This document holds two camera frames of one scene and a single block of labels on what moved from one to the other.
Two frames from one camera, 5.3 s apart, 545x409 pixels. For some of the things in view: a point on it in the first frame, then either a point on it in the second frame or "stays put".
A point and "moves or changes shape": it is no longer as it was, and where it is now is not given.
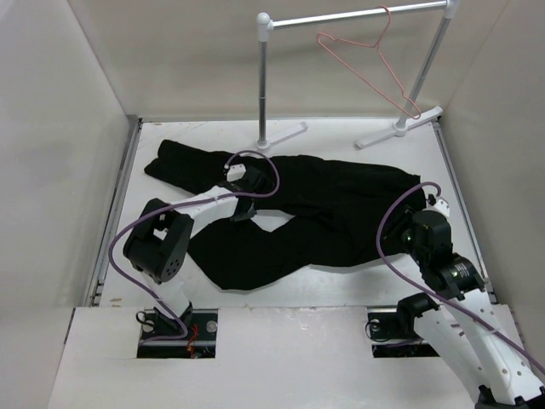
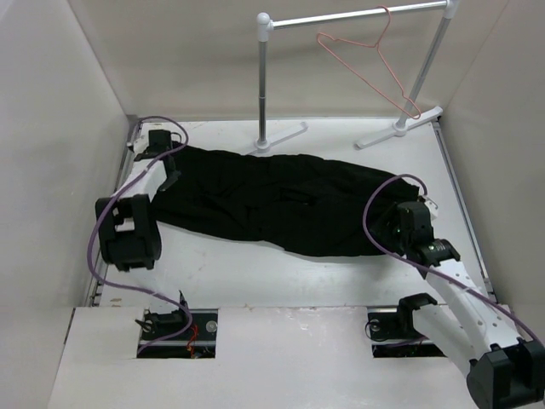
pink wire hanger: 375,46 stays put
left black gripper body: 243,216 to 171,179
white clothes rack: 265,25 stays put
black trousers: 361,209 moves or changes shape
